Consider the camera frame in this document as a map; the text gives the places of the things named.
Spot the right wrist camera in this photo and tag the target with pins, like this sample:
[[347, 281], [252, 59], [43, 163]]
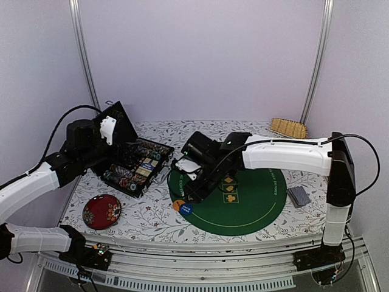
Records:
[[188, 167]]

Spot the orange big blind button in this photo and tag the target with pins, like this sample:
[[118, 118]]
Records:
[[177, 204]]

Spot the green round poker mat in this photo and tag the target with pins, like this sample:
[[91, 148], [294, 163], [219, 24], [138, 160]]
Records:
[[242, 205]]

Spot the left metal frame post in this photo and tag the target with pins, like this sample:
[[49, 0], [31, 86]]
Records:
[[82, 50]]

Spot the blue small blind button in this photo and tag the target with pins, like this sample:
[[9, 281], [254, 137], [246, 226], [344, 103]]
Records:
[[186, 209]]

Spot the yellow playing card box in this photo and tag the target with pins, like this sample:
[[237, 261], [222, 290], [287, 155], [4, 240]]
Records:
[[146, 167]]

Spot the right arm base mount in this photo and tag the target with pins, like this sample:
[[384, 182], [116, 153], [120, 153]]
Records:
[[320, 257]]

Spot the grey playing card deck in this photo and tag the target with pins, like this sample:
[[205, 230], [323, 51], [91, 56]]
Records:
[[298, 196]]

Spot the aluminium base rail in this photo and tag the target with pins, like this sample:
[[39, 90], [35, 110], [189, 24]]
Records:
[[246, 266]]

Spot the woven bamboo tray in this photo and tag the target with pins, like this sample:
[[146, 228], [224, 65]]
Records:
[[289, 128]]

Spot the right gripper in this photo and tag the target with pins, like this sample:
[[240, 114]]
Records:
[[198, 193]]

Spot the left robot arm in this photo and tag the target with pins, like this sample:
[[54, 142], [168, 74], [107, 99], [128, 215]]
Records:
[[51, 172]]

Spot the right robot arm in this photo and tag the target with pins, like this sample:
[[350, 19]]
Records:
[[329, 157]]

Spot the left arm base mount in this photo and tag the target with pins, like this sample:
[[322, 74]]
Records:
[[96, 257]]

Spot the red floral plate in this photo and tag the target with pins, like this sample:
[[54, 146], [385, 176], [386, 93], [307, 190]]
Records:
[[101, 212]]

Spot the black poker chip case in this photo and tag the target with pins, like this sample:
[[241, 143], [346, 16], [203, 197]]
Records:
[[119, 169]]

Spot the right metal frame post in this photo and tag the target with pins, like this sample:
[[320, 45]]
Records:
[[320, 53]]

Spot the metal frame post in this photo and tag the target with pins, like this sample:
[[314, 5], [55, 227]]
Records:
[[320, 53], [82, 50]]

